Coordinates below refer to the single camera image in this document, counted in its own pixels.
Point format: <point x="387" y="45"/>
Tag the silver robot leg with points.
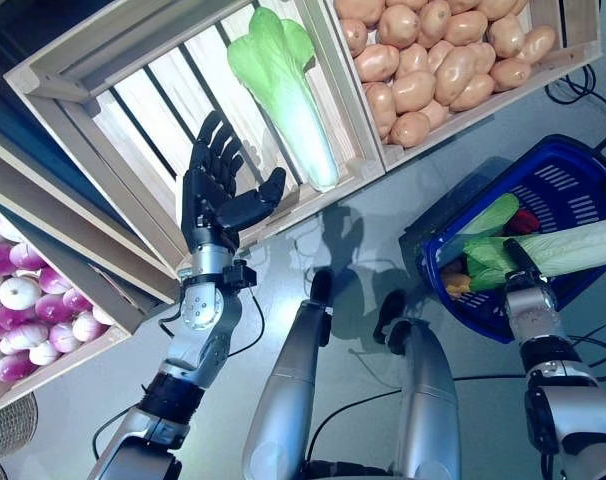
<point x="288" y="380"/>
<point x="428" y="390"/>

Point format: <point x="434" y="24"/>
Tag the blue plastic shopping basket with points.
<point x="558" y="175"/>

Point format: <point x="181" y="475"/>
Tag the red bell pepper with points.
<point x="525" y="222"/>

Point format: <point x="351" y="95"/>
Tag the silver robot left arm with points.
<point x="203" y="305"/>

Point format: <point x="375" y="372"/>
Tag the green white napa cabbage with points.
<point x="293" y="110"/>
<point x="573" y="245"/>
<point x="498" y="210"/>

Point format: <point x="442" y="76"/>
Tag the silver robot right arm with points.
<point x="533" y="310"/>

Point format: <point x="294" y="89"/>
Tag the wooden slat crate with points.
<point x="58" y="65"/>
<point x="580" y="35"/>
<point x="58" y="365"/>

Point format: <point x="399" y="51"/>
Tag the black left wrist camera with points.
<point x="239" y="274"/>

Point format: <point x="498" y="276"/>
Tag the brown potato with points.
<point x="465" y="27"/>
<point x="399" y="26"/>
<point x="475" y="95"/>
<point x="380" y="110"/>
<point x="413" y="92"/>
<point x="510" y="75"/>
<point x="409" y="129"/>
<point x="535" y="45"/>
<point x="506" y="35"/>
<point x="455" y="75"/>
<point x="377" y="62"/>

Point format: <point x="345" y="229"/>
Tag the silver robot left leg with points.
<point x="288" y="380"/>

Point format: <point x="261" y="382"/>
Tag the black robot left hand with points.
<point x="208" y="190"/>

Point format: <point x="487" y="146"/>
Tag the silver robot right leg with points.
<point x="428" y="390"/>

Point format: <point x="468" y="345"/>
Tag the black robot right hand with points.
<point x="520" y="265"/>

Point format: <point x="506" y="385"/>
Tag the purple white onion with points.
<point x="51" y="308"/>
<point x="15" y="318"/>
<point x="28" y="256"/>
<point x="16" y="366"/>
<point x="89" y="325"/>
<point x="44" y="352"/>
<point x="18" y="293"/>
<point x="55" y="281"/>
<point x="65" y="337"/>
<point x="76" y="300"/>

